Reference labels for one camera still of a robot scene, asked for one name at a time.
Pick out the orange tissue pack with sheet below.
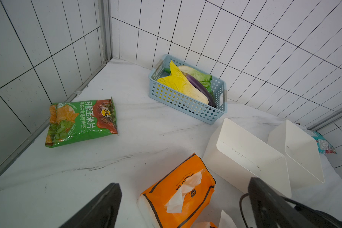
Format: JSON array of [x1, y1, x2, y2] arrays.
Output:
[[190, 209, 238, 228]]

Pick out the green toy lettuce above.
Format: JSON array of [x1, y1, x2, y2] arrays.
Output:
[[168, 65, 212, 94]]

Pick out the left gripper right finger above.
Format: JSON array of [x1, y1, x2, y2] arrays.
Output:
[[248, 178, 315, 228]]

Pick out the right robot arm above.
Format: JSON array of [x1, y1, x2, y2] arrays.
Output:
[[239, 193, 342, 228]]

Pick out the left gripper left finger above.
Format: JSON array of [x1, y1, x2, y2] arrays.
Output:
[[61, 183, 122, 228]]

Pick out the purple toy eggplant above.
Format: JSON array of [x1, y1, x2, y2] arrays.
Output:
[[184, 73, 216, 108]]

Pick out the teal snack packet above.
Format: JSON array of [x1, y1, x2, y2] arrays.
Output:
[[296, 124, 337, 154]]

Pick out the blue plastic basket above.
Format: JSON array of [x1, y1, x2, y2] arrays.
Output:
[[148, 55, 228, 124]]

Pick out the green snack bag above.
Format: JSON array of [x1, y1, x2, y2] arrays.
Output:
[[45, 98, 118, 148]]

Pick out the white tissue box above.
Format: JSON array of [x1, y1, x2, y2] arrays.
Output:
[[268, 120, 325, 189], [202, 119, 292, 198]]

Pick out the yellow toy cabbage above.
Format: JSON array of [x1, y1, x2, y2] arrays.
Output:
[[157, 61, 208, 104]]

